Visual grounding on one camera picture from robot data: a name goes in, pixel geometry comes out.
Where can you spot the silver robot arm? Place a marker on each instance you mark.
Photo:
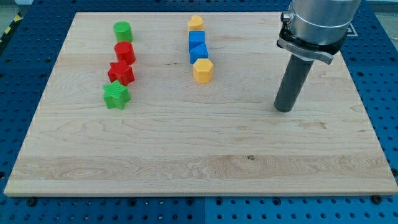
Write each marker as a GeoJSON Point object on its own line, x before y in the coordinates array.
{"type": "Point", "coordinates": [316, 29]}

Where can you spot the red star block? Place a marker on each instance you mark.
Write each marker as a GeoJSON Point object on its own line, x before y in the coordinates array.
{"type": "Point", "coordinates": [122, 72]}

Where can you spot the red cylinder block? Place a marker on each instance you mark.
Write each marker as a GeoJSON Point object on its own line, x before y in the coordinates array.
{"type": "Point", "coordinates": [124, 50]}

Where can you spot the green star block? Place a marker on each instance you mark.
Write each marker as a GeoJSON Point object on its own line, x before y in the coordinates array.
{"type": "Point", "coordinates": [116, 95]}

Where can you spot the yellow heart block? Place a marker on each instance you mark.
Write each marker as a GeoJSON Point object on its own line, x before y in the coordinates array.
{"type": "Point", "coordinates": [196, 23]}

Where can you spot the blue cube block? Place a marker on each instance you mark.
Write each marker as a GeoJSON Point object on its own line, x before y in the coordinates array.
{"type": "Point", "coordinates": [195, 38]}

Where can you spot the light wooden board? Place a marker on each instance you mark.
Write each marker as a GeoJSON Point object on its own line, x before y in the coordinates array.
{"type": "Point", "coordinates": [178, 137]}

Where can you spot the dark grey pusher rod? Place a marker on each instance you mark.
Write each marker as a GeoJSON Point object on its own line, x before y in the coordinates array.
{"type": "Point", "coordinates": [294, 77]}

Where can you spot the green cylinder block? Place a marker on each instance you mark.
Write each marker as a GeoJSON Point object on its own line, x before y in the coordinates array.
{"type": "Point", "coordinates": [122, 31]}

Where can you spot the blue triangle block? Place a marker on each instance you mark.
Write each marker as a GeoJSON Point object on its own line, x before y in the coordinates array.
{"type": "Point", "coordinates": [200, 51]}

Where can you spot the yellow hexagon block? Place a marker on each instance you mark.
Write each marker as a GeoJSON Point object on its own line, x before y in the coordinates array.
{"type": "Point", "coordinates": [203, 70]}

